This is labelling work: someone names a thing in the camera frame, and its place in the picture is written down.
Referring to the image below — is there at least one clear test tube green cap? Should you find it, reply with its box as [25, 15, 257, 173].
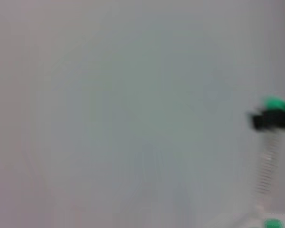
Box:
[252, 95, 285, 198]
[262, 218, 285, 228]

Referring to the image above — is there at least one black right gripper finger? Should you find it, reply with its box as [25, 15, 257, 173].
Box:
[247, 104, 285, 131]

